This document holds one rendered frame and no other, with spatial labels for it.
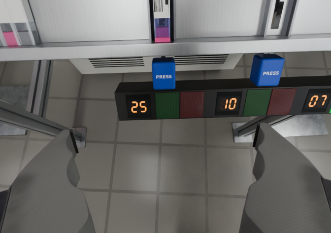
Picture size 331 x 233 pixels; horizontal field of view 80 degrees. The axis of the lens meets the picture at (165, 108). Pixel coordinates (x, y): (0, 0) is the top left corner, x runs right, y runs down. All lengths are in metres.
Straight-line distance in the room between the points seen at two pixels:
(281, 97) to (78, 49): 0.23
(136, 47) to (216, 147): 0.77
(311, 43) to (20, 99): 1.11
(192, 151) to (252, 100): 0.66
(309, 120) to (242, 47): 0.93
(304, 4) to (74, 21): 0.22
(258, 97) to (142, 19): 0.16
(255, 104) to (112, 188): 0.75
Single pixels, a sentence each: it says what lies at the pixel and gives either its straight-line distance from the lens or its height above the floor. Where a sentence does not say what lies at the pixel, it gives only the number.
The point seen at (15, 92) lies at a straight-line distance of 1.19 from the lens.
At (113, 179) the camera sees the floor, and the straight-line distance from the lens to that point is 0.92.
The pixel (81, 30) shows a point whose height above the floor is 0.73.
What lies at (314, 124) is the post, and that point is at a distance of 1.12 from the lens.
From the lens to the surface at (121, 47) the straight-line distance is 0.19.
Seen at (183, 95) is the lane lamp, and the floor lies 0.67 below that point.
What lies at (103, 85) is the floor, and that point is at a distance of 1.02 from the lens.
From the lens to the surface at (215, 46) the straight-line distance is 0.20.
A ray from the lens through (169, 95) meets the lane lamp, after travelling 0.24.
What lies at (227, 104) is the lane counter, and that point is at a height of 0.66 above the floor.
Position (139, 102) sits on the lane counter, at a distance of 0.24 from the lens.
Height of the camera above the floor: 0.89
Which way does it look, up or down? 73 degrees down
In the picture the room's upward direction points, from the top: 2 degrees counter-clockwise
